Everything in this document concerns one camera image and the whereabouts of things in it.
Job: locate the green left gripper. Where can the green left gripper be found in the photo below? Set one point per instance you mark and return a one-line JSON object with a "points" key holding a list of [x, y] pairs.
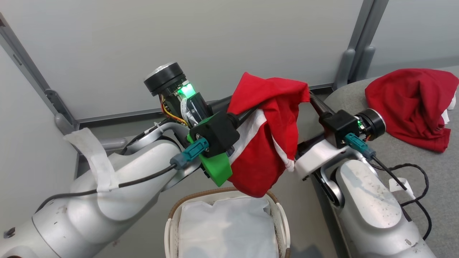
{"points": [[168, 80]]}

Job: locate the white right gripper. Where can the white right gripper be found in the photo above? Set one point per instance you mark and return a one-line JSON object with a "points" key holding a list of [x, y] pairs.
{"points": [[319, 157]]}

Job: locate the red cloth with white stripe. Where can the red cloth with white stripe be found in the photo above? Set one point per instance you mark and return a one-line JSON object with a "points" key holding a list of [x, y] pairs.
{"points": [[267, 143]]}

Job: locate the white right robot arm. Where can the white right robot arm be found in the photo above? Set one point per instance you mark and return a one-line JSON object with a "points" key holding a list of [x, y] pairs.
{"points": [[369, 211]]}

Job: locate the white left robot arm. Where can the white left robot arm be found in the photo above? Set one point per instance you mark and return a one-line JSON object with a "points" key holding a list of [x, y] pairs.
{"points": [[89, 208]]}

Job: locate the grey fabric sofa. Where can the grey fabric sofa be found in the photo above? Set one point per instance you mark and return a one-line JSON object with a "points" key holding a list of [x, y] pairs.
{"points": [[441, 172]]}

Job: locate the white basket liner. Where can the white basket liner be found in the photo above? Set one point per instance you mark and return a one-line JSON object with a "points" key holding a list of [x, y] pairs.
{"points": [[226, 229]]}

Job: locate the grey curved partition foot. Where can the grey curved partition foot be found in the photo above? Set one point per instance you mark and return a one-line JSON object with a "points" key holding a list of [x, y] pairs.
{"points": [[111, 143]]}

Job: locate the white wicker-rimmed laundry basket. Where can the white wicker-rimmed laundry basket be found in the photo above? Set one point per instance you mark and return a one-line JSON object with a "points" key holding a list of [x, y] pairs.
{"points": [[168, 229]]}

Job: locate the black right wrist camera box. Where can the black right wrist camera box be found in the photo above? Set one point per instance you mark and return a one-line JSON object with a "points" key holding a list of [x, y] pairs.
{"points": [[339, 127]]}

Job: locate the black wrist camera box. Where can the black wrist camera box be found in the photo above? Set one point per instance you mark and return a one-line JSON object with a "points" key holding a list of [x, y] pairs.
{"points": [[215, 134], [339, 127]]}

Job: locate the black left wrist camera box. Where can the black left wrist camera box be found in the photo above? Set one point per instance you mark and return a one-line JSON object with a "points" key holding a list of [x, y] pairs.
{"points": [[215, 134]]}

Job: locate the grey partition post with bracket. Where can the grey partition post with bracket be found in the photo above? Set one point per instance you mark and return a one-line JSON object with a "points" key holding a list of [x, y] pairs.
{"points": [[32, 70]]}

